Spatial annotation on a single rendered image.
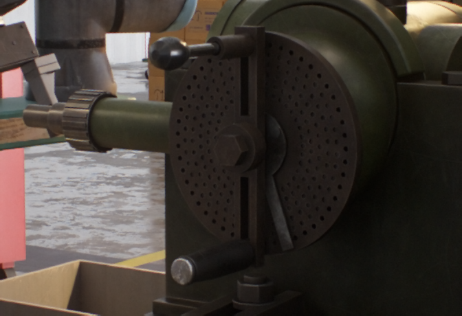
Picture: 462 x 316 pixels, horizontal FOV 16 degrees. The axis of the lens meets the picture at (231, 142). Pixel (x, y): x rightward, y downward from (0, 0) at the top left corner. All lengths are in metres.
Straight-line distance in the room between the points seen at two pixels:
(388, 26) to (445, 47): 0.07
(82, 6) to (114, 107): 1.16
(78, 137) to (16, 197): 4.38
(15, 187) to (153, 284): 2.15
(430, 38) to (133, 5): 1.26
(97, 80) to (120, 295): 1.28
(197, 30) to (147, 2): 7.42
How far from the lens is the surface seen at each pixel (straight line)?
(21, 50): 2.06
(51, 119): 1.50
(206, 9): 10.00
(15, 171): 5.83
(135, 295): 3.78
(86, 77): 2.60
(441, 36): 1.42
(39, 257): 6.66
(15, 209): 5.85
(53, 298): 3.81
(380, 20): 1.35
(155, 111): 1.42
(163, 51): 1.20
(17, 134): 2.49
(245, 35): 1.29
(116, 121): 1.44
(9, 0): 1.99
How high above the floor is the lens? 1.36
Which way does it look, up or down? 8 degrees down
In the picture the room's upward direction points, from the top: straight up
